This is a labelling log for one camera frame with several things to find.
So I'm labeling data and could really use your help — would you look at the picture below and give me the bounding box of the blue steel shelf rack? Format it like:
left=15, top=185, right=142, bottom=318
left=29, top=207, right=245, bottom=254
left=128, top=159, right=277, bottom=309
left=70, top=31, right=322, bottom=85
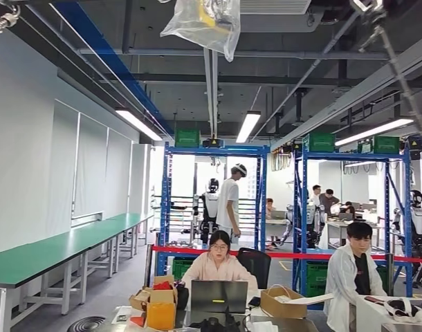
left=156, top=142, right=271, bottom=277
left=291, top=146, right=414, bottom=299

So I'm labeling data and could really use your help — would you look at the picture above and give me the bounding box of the white black humanoid robot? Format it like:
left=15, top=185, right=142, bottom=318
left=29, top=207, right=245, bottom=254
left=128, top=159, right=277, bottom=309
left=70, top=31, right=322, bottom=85
left=281, top=201, right=326, bottom=250
left=392, top=190, right=422, bottom=288
left=193, top=178, right=221, bottom=246

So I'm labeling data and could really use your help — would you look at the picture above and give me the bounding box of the ceiling strip light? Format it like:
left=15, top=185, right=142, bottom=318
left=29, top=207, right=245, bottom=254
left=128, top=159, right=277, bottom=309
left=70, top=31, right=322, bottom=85
left=334, top=117, right=414, bottom=148
left=235, top=110, right=262, bottom=145
left=115, top=108, right=163, bottom=142

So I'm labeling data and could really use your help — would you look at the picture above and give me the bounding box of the black office chair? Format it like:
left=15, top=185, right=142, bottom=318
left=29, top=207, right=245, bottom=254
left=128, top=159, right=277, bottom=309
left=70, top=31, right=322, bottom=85
left=236, top=247, right=272, bottom=291

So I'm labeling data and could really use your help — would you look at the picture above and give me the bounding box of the grey laptop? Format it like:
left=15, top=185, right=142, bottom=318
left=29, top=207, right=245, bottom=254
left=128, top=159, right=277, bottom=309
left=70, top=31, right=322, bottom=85
left=190, top=279, right=249, bottom=315

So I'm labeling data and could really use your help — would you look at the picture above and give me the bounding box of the clear plastic bag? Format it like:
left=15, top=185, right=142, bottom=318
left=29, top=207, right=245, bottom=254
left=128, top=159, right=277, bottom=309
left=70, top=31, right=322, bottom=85
left=159, top=0, right=242, bottom=63

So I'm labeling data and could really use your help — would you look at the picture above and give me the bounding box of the red barrier belt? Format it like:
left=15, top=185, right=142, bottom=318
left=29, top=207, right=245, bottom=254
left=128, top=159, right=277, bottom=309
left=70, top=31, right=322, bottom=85
left=151, top=245, right=422, bottom=266

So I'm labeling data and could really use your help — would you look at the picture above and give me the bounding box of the open cardboard box yellow side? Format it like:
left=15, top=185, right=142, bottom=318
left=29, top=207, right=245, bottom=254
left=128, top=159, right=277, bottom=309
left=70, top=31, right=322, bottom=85
left=128, top=274, right=179, bottom=332

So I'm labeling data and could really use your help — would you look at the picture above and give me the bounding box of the blue overhead beam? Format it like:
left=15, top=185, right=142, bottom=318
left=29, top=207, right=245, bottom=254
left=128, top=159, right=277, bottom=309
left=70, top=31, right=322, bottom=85
left=51, top=0, right=174, bottom=137

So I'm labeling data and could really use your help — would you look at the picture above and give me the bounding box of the ceiling air-conditioner unit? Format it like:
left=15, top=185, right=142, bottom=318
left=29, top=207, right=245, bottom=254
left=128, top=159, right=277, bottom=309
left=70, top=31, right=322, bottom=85
left=238, top=0, right=313, bottom=34

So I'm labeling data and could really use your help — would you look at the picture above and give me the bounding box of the white table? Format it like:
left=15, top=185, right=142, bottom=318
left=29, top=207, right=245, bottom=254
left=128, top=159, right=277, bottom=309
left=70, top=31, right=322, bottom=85
left=326, top=219, right=386, bottom=252

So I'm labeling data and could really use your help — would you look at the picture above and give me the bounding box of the white paper sheet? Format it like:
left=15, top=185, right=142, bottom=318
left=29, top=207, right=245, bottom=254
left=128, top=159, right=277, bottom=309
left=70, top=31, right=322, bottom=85
left=111, top=305, right=133, bottom=325

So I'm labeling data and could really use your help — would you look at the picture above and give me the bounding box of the grey ceiling beam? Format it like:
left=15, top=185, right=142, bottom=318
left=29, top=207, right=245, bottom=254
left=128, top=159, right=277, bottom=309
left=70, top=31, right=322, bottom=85
left=270, top=30, right=422, bottom=152

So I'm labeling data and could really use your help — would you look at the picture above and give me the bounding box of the black ribbed disc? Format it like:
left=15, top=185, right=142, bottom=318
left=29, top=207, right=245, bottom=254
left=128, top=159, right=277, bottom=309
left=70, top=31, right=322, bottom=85
left=66, top=315, right=106, bottom=332

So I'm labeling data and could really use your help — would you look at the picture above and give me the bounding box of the green-topped long table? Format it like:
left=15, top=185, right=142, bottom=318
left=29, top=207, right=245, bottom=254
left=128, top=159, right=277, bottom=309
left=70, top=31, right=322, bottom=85
left=0, top=211, right=155, bottom=332

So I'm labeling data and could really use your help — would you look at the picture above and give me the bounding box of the white cabinet desk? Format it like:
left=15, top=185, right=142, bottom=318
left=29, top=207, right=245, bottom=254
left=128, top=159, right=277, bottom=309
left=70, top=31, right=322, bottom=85
left=356, top=294, right=422, bottom=332

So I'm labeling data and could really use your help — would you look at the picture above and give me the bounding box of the white black VR headset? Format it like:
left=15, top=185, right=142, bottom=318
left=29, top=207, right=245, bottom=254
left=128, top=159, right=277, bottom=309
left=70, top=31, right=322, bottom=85
left=383, top=297, right=422, bottom=325

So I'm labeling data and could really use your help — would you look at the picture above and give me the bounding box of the silver carabiner hook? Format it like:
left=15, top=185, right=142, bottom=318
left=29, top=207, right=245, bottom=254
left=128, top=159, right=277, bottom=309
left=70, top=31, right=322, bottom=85
left=0, top=3, right=21, bottom=42

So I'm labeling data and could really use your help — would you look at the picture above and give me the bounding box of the black yellow rail trolley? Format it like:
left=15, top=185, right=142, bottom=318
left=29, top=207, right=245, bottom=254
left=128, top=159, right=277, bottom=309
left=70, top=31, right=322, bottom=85
left=202, top=137, right=225, bottom=149

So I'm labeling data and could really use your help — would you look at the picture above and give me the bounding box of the white ceiling rail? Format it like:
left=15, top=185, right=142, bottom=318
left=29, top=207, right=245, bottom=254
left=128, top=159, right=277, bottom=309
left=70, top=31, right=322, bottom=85
left=202, top=48, right=220, bottom=139

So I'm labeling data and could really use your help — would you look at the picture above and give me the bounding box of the hanging coloured strap bundle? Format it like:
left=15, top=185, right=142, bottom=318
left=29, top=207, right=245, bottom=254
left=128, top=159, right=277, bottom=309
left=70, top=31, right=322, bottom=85
left=270, top=152, right=292, bottom=172

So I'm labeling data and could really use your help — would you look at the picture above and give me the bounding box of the grey stanchion post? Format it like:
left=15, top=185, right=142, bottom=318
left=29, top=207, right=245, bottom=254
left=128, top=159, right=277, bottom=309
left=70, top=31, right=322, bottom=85
left=144, top=243, right=154, bottom=290
left=385, top=252, right=395, bottom=291

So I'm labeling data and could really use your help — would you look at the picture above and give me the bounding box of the black cable heap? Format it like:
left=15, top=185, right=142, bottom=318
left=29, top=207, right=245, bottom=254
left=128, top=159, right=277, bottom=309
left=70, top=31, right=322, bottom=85
left=189, top=306, right=252, bottom=332

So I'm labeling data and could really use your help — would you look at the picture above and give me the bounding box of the cardboard box with handle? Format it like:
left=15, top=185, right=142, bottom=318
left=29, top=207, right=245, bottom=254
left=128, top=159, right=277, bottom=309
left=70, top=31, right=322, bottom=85
left=260, top=284, right=308, bottom=320

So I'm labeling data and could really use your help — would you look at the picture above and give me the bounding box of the dark braided rope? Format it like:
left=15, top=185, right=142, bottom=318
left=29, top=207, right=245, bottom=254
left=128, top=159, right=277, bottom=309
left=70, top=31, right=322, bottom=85
left=349, top=0, right=422, bottom=154

